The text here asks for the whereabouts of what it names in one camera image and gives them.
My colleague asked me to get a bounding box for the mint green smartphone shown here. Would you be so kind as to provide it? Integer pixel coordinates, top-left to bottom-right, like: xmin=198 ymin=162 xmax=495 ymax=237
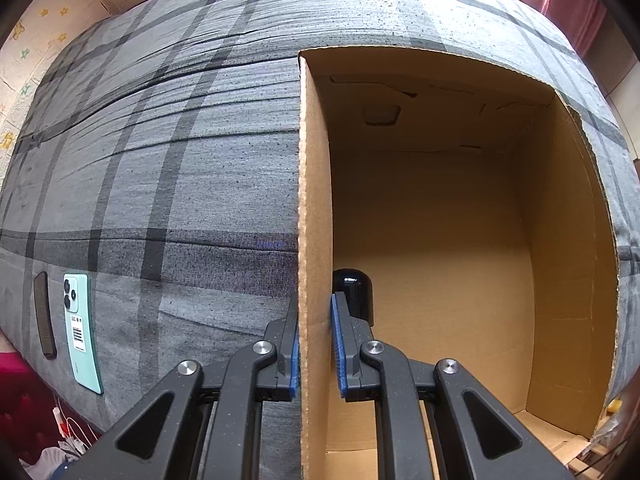
xmin=63 ymin=273 xmax=104 ymax=396

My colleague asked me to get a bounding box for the white cable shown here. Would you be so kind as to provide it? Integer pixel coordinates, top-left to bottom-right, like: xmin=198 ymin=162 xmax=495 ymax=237
xmin=52 ymin=392 xmax=98 ymax=461

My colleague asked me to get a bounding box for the grey plaid blanket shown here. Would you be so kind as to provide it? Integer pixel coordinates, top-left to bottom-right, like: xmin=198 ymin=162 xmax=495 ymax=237
xmin=0 ymin=0 xmax=640 ymax=480

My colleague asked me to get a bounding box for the wooden rack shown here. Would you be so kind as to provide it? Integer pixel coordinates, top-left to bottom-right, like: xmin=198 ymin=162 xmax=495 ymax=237
xmin=557 ymin=427 xmax=623 ymax=476

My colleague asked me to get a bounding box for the red curtain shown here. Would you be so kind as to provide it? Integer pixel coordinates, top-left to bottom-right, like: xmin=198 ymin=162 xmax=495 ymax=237
xmin=540 ymin=0 xmax=608 ymax=56

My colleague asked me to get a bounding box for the black glossy cylinder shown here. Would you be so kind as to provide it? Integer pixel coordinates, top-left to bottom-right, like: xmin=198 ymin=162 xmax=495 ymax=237
xmin=332 ymin=268 xmax=375 ymax=326

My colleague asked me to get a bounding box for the beige cabinet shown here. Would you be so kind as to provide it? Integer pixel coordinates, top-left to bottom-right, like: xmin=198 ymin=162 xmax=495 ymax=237
xmin=600 ymin=22 xmax=640 ymax=101

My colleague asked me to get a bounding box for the white cloth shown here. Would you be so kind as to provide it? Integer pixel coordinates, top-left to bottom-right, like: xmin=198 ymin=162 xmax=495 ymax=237
xmin=22 ymin=447 xmax=76 ymax=480

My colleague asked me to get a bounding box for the brown cardboard box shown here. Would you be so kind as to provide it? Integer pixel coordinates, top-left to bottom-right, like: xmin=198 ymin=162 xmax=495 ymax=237
xmin=297 ymin=46 xmax=621 ymax=480

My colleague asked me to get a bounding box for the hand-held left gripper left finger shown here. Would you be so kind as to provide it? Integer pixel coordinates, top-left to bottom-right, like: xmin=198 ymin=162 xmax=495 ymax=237
xmin=59 ymin=292 xmax=302 ymax=480

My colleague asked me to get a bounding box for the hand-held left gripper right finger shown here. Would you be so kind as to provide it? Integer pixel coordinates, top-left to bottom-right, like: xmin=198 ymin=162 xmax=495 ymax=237
xmin=330 ymin=292 xmax=576 ymax=480

